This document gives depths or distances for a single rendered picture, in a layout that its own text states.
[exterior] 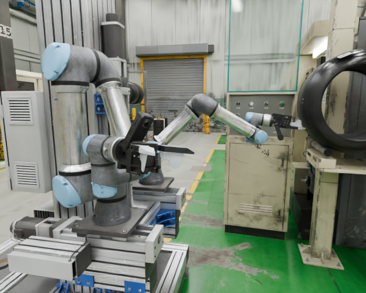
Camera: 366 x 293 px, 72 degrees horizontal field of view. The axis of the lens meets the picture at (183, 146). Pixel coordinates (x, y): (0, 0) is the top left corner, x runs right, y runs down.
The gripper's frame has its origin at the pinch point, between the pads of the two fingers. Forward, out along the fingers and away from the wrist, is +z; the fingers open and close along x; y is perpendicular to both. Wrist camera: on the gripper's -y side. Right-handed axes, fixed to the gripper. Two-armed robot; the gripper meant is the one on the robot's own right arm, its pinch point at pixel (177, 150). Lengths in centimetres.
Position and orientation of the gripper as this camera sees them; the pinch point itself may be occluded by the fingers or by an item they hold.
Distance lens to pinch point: 60.3
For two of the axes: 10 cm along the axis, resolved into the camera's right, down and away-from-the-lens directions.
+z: 7.9, 1.0, -6.0
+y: -0.8, 9.9, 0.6
